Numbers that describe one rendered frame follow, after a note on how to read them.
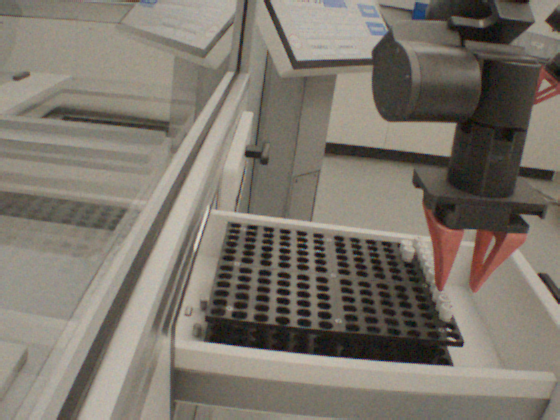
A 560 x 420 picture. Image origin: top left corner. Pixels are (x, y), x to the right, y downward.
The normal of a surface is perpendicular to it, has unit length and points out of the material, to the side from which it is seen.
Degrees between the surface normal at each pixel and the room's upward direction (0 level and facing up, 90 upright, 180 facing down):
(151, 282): 0
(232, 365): 90
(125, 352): 0
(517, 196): 4
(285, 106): 90
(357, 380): 90
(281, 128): 90
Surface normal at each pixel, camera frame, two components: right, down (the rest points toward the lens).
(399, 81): -0.95, 0.06
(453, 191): 0.07, -0.91
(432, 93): 0.29, 0.49
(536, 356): -0.99, -0.13
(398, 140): 0.08, 0.43
